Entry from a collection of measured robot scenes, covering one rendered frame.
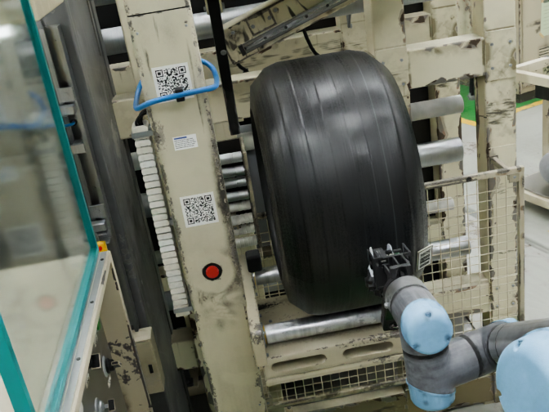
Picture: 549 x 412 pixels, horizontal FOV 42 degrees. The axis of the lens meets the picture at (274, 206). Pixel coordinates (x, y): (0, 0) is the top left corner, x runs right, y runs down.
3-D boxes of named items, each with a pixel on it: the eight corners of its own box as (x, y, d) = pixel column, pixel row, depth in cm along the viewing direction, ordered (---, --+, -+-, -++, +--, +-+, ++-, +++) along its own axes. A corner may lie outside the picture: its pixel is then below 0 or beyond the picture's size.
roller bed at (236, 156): (195, 259, 206) (175, 164, 194) (195, 238, 220) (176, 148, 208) (262, 247, 207) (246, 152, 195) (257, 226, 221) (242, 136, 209)
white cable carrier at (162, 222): (176, 317, 169) (131, 127, 150) (176, 306, 174) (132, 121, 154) (194, 314, 169) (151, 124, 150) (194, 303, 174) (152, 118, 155)
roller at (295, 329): (259, 322, 165) (260, 330, 169) (261, 340, 163) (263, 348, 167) (404, 294, 167) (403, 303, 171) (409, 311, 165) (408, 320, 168)
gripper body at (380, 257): (403, 241, 134) (422, 263, 122) (408, 282, 136) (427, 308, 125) (364, 248, 133) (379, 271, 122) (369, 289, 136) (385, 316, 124)
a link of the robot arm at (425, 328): (410, 365, 110) (403, 316, 107) (392, 333, 120) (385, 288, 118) (459, 355, 110) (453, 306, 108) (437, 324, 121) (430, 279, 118)
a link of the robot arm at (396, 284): (435, 320, 121) (388, 329, 120) (427, 309, 125) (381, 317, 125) (430, 279, 118) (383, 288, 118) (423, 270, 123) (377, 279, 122)
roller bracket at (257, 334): (256, 369, 162) (249, 333, 159) (243, 284, 199) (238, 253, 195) (270, 366, 163) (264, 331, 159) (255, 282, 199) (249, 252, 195)
